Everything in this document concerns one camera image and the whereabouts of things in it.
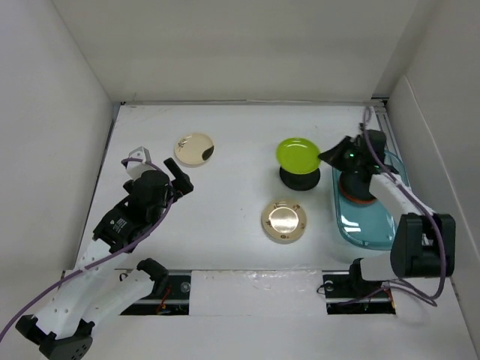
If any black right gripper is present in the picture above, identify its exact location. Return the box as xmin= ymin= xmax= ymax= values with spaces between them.
xmin=316 ymin=136 xmax=365 ymax=173

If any small black plate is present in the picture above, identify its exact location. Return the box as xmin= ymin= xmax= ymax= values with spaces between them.
xmin=338 ymin=171 xmax=376 ymax=200

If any beige plate with black patch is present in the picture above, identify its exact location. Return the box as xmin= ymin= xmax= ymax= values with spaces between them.
xmin=174 ymin=133 xmax=215 ymax=167

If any lime green plate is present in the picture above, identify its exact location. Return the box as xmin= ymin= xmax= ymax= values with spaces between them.
xmin=275 ymin=137 xmax=320 ymax=175

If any glossy black plate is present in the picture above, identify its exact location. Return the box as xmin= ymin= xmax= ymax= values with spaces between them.
xmin=279 ymin=167 xmax=321 ymax=191

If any beige plate with calligraphy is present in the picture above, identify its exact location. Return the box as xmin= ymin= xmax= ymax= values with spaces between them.
xmin=261 ymin=199 xmax=308 ymax=245

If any orange plastic plate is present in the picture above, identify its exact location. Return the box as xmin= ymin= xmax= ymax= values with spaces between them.
xmin=338 ymin=184 xmax=377 ymax=206

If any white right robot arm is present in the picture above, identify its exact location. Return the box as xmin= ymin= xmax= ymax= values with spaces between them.
xmin=319 ymin=130 xmax=456 ymax=303

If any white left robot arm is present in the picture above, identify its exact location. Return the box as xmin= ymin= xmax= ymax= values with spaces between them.
xmin=7 ymin=148 xmax=194 ymax=359

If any teal transparent plastic bin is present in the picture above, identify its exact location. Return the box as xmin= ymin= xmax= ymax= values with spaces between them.
xmin=332 ymin=169 xmax=397 ymax=251

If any aluminium frame rail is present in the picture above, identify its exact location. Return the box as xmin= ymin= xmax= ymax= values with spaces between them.
xmin=371 ymin=97 xmax=401 ymax=158

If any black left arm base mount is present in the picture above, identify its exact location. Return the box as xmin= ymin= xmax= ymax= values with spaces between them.
xmin=121 ymin=269 xmax=192 ymax=316

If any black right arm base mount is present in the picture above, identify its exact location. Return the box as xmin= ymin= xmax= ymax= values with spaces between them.
xmin=316 ymin=259 xmax=396 ymax=315

